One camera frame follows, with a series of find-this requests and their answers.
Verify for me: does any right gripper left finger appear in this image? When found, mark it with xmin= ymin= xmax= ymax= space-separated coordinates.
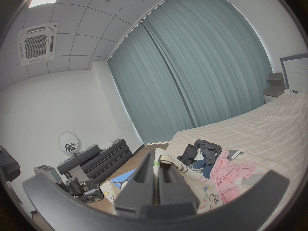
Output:
xmin=114 ymin=150 xmax=158 ymax=217

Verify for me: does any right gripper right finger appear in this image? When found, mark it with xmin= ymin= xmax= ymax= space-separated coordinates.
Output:
xmin=158 ymin=162 xmax=200 ymax=218

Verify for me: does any white printed pyjama top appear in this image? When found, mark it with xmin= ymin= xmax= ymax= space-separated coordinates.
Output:
xmin=100 ymin=148 xmax=228 ymax=211

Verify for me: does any pile of clothes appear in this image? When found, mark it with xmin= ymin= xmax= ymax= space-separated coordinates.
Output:
xmin=177 ymin=139 xmax=223 ymax=180

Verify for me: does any black dressing table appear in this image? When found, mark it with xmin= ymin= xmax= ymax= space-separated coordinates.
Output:
xmin=56 ymin=144 xmax=101 ymax=177

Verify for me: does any pink garment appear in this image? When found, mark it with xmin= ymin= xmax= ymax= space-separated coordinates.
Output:
xmin=209 ymin=148 xmax=257 ymax=204

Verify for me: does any round white-framed mirror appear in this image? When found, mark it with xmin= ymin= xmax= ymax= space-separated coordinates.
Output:
xmin=58 ymin=132 xmax=80 ymax=156

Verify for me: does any grey white-trimmed garment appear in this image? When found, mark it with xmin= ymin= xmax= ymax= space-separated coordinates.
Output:
xmin=227 ymin=149 xmax=246 ymax=159

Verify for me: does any bed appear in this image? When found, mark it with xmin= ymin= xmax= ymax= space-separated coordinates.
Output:
xmin=154 ymin=53 xmax=308 ymax=204

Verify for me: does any blue-green curtain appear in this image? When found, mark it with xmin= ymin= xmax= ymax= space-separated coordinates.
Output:
xmin=107 ymin=0 xmax=276 ymax=146

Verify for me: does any grey bedside table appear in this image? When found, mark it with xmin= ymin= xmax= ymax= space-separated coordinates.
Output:
xmin=263 ymin=72 xmax=285 ymax=104

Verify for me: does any ceiling air conditioner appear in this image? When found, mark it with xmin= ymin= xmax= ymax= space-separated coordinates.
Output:
xmin=17 ymin=22 xmax=59 ymax=67

